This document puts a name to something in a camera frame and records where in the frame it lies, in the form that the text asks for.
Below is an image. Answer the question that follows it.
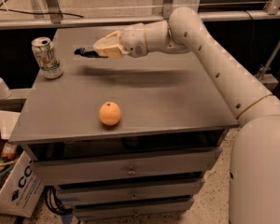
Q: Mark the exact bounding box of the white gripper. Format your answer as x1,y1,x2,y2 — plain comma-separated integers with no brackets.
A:
93,23,147,58

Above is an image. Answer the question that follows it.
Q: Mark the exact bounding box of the black cable bundle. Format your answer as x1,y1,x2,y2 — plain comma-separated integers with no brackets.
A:
43,186,74,217

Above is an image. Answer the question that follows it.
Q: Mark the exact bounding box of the metal frame rail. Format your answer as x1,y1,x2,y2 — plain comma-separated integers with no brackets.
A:
0,10,280,30

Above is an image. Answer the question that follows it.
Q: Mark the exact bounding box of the white green 7up can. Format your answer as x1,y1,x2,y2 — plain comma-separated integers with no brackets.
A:
32,36,63,79

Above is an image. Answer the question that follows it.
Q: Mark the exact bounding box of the dark blue rxbar wrapper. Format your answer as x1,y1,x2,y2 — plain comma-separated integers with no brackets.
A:
74,48,101,58

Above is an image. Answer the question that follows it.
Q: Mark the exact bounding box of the grey drawer cabinet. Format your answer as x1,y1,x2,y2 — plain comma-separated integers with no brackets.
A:
11,28,236,220

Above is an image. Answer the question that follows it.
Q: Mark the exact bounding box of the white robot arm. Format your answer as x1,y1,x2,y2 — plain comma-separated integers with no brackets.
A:
93,7,280,224

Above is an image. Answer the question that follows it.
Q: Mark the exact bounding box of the orange fruit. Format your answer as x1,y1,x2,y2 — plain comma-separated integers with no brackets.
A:
99,102,121,126

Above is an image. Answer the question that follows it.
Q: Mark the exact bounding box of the white cardboard box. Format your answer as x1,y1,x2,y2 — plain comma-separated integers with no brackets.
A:
0,110,44,217

